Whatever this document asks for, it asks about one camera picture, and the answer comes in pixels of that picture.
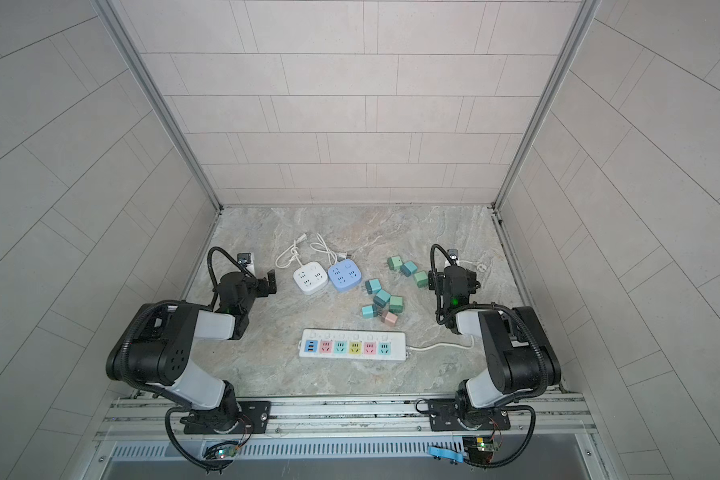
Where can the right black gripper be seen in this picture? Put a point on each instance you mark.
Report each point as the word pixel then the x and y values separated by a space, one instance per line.
pixel 450 276

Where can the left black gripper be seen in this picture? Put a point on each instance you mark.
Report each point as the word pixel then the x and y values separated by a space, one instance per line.
pixel 264 283

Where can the pink plug adapter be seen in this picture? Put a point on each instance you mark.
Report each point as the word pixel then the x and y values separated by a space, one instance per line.
pixel 389 318

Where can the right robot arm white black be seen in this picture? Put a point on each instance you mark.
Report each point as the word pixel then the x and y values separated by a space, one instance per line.
pixel 520 363

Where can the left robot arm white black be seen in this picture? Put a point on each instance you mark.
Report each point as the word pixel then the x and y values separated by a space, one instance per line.
pixel 154 355

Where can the green plug adapter right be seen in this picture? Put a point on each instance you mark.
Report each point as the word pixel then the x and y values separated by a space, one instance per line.
pixel 421 279

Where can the green plug adapter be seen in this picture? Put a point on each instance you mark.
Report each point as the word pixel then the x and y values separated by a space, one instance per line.
pixel 421 279
pixel 394 263
pixel 396 304

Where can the teal plug adapter far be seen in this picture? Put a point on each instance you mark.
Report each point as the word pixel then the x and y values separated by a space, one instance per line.
pixel 409 268

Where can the green plug adapter middle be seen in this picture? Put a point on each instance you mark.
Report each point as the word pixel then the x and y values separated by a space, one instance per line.
pixel 396 304

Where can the green plug adapter far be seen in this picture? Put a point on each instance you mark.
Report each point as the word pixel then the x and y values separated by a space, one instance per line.
pixel 394 263

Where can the teal plug adapter upper middle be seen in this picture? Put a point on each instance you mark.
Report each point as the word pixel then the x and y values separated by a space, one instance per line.
pixel 373 286

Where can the white square power socket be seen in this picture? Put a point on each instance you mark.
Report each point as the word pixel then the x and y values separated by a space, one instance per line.
pixel 310 277

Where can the blue square power socket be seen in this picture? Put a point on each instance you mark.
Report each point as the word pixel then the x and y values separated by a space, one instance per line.
pixel 345 275

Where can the white long power strip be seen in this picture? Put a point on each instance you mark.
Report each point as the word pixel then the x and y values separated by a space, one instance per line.
pixel 353 345

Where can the right circuit board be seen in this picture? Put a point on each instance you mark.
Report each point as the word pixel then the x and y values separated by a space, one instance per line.
pixel 480 450

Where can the circuit board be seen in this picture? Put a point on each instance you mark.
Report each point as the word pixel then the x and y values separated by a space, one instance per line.
pixel 224 451
pixel 480 450

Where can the blue tape piece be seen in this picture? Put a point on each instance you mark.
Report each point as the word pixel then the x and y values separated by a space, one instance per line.
pixel 446 454

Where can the left circuit board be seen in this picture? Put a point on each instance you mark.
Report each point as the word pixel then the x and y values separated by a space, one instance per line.
pixel 224 451

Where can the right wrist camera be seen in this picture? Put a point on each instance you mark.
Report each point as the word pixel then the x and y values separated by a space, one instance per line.
pixel 453 256

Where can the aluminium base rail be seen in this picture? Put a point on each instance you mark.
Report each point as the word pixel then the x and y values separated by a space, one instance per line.
pixel 332 427

